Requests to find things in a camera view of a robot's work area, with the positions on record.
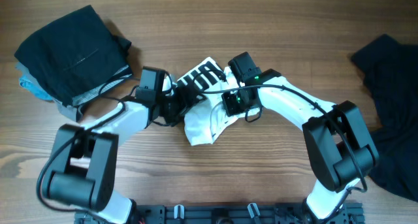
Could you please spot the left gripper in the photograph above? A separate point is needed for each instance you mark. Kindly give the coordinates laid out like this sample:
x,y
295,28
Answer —
x,y
185,102

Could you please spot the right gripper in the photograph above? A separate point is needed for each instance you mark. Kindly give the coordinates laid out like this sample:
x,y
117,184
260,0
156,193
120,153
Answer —
x,y
232,106

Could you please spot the white t-shirt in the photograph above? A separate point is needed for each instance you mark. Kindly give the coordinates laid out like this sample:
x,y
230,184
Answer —
x,y
207,120

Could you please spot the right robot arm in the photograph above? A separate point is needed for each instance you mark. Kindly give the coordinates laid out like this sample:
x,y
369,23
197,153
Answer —
x,y
340,148

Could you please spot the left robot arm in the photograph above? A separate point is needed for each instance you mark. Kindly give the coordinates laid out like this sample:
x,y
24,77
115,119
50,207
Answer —
x,y
81,169

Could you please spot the folded grey garment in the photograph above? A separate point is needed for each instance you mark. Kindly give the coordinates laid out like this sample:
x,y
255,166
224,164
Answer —
x,y
70,109

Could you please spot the folded black garment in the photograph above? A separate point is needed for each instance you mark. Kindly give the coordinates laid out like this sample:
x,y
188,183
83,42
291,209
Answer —
x,y
73,54

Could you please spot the folded light blue garment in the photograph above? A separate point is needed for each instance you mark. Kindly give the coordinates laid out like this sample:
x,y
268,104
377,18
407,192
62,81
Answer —
x,y
38,92

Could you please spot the black garment on right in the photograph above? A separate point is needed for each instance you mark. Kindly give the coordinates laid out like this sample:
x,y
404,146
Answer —
x,y
390,75

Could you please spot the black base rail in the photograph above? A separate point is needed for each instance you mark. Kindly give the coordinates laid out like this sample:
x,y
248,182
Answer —
x,y
350,213

